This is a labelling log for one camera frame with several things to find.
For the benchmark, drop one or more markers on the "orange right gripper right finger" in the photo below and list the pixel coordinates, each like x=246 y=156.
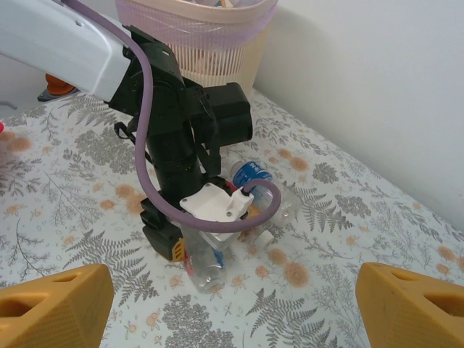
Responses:
x=417 y=315

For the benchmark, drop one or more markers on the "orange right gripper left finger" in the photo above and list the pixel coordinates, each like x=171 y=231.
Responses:
x=47 y=311

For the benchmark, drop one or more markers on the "clear bottle blue white label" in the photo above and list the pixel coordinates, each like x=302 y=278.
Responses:
x=252 y=174

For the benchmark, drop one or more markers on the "floral table cloth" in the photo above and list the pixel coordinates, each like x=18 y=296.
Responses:
x=326 y=217

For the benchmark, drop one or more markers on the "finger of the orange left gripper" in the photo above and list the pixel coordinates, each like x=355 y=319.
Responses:
x=179 y=250

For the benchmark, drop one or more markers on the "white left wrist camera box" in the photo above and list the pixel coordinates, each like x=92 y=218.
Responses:
x=210 y=203

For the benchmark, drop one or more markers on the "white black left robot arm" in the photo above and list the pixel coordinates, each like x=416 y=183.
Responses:
x=54 y=43

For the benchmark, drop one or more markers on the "beige bin with pink liner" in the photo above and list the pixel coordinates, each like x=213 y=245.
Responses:
x=224 y=54

